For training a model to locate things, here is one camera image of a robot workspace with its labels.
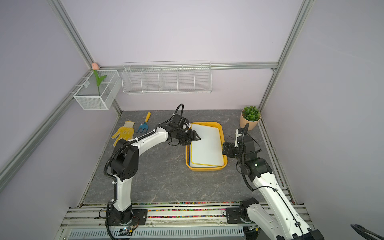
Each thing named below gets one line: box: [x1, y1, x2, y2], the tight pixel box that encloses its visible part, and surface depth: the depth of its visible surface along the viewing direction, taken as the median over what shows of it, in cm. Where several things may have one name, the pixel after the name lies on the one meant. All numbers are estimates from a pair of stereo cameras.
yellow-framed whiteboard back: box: [189, 123, 224, 168], surface depth 95 cm
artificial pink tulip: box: [91, 62, 107, 97], surface depth 92 cm
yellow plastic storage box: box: [185, 122, 228, 172], surface depth 92 cm
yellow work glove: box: [111, 121, 135, 147], surface depth 110 cm
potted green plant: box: [239, 105, 262, 131], surface depth 103 cm
